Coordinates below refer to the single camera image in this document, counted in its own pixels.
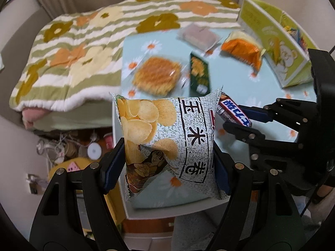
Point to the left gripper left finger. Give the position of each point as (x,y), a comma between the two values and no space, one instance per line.
(57,224)

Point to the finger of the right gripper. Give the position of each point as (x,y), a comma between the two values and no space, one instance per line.
(298,115)
(263,153)

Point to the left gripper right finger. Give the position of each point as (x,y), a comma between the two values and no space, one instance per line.
(277,224)

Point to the Snickers chocolate bar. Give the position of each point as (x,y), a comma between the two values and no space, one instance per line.
(228,110)

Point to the orange cream snack bag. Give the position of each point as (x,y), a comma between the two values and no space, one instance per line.
(244,47)

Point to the dark green cracker packet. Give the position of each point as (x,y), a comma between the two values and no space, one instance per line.
(199,76)

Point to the white potato chip bag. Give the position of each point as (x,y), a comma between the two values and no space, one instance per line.
(174,134)

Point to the pale pink pastry packet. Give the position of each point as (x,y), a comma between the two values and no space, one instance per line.
(200,37)

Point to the clear noodle cracker packet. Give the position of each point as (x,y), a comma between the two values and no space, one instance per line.
(157,76)

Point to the person's right hand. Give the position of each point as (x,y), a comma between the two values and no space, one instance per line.
(323,191)

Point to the green cardboard box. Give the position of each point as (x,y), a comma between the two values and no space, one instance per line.
(285,41)

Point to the pink pillow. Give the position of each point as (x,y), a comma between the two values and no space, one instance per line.
(31,115)

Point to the blue daisy tablecloth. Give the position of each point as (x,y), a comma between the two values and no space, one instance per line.
(238,80)

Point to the floral striped green blanket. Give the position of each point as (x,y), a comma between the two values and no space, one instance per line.
(78,57)

